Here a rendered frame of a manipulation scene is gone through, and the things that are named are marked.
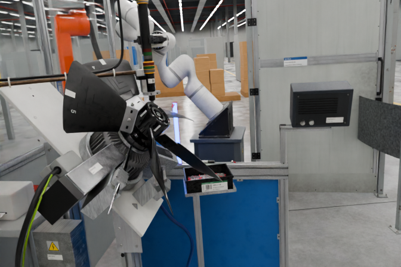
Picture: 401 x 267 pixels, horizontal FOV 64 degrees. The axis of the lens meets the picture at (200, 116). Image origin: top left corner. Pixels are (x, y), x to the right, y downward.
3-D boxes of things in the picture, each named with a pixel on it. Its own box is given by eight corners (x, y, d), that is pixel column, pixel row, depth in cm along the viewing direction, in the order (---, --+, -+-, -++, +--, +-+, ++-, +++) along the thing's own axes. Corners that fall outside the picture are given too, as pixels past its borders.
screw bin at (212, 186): (186, 195, 141) (185, 181, 140) (184, 180, 158) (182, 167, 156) (234, 190, 144) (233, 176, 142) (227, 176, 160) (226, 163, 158)
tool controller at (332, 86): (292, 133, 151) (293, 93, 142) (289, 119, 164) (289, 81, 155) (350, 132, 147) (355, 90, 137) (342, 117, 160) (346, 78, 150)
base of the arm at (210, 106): (207, 123, 206) (188, 102, 206) (229, 102, 204) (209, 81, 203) (206, 126, 187) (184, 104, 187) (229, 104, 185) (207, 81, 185)
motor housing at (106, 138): (118, 195, 113) (142, 173, 109) (72, 149, 112) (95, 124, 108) (140, 171, 135) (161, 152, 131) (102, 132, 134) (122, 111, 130)
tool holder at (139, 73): (140, 96, 119) (137, 70, 117) (135, 95, 125) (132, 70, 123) (163, 93, 123) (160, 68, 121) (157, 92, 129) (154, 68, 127)
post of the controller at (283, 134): (280, 164, 158) (280, 125, 154) (280, 161, 161) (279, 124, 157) (286, 164, 157) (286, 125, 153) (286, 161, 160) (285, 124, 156)
